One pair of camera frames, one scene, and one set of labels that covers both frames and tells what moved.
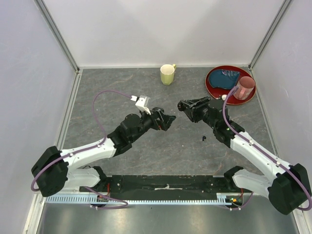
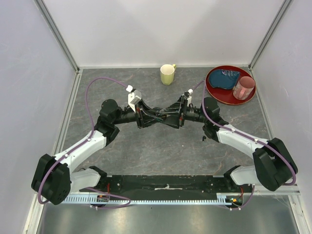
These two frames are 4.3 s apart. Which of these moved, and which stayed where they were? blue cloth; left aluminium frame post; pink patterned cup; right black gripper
Moved: right black gripper
Stayed: pink patterned cup; left aluminium frame post; blue cloth
